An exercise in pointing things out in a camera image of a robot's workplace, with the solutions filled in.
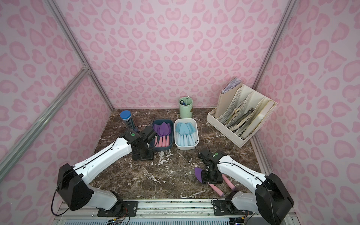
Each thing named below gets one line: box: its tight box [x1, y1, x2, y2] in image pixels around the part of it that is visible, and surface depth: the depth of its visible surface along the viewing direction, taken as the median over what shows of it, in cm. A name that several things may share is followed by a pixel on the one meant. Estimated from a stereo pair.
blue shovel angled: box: [186, 122, 194, 146], surface depth 104 cm
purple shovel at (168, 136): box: [165, 122, 172, 148], surface depth 103 cm
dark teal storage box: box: [162, 118, 174, 151], surface depth 98 cm
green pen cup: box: [178, 96, 194, 119], surface depth 109 cm
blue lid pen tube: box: [120, 109, 136, 131], surface depth 92 cm
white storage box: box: [173, 118, 200, 150], surface depth 103 cm
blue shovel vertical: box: [188, 122, 197, 147], surface depth 105 cm
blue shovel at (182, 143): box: [179, 131, 187, 147], surface depth 100 cm
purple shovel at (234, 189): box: [221, 173, 239, 195], surface depth 80 cm
